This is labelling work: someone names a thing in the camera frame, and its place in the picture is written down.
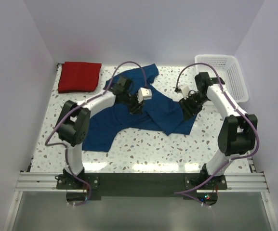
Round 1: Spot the white plastic basket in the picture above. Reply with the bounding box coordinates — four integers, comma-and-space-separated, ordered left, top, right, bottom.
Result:
195, 54, 249, 103

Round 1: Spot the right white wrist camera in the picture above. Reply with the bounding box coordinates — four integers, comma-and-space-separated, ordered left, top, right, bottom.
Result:
174, 85, 190, 99

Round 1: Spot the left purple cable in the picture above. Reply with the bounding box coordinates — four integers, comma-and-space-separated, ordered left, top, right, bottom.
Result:
44, 60, 151, 206

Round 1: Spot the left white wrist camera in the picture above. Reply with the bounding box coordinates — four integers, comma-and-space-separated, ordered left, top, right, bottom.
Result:
137, 88, 152, 103

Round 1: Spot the folded red t shirt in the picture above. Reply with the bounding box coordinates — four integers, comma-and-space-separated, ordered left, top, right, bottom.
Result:
57, 62, 102, 93

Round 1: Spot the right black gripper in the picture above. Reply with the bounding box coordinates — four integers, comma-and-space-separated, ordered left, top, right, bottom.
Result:
178, 92, 209, 122

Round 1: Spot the blue t shirt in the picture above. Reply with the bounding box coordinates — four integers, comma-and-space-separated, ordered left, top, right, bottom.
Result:
82, 63, 199, 153

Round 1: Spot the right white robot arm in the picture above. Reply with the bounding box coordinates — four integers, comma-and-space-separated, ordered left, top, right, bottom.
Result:
175, 72, 258, 189

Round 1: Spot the aluminium frame rail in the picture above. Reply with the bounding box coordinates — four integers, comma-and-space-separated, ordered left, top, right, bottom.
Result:
14, 156, 271, 193

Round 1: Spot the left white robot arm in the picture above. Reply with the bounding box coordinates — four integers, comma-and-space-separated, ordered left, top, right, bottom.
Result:
55, 77, 152, 190

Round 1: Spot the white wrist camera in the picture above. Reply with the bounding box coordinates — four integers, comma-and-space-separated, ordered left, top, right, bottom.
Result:
137, 88, 152, 103
174, 85, 190, 99

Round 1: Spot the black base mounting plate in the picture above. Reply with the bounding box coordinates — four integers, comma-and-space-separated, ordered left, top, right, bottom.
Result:
55, 171, 228, 205

